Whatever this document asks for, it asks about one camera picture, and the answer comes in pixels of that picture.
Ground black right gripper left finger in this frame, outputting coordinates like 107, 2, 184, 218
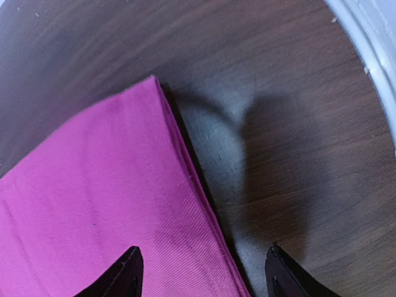
76, 246, 144, 297

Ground pink trousers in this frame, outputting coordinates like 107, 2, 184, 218
1, 76, 249, 296

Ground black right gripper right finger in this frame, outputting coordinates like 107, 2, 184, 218
265, 243, 336, 297

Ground front aluminium rail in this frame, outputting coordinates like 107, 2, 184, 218
325, 0, 395, 142

